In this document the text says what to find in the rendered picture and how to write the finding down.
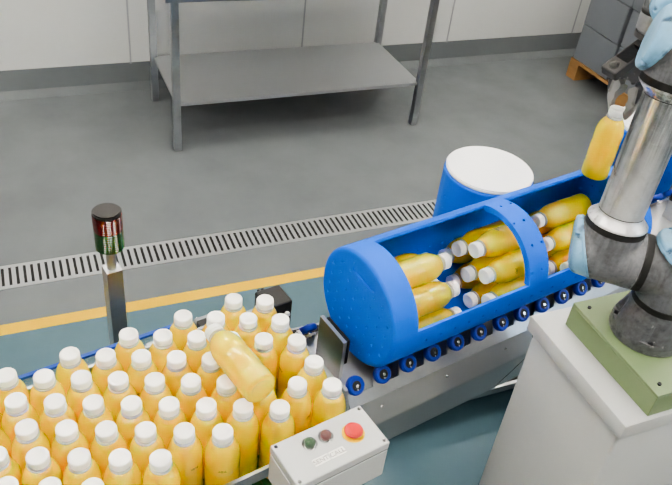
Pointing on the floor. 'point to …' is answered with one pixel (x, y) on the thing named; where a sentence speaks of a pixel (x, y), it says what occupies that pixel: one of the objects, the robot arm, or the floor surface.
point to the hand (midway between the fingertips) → (617, 111)
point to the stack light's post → (116, 317)
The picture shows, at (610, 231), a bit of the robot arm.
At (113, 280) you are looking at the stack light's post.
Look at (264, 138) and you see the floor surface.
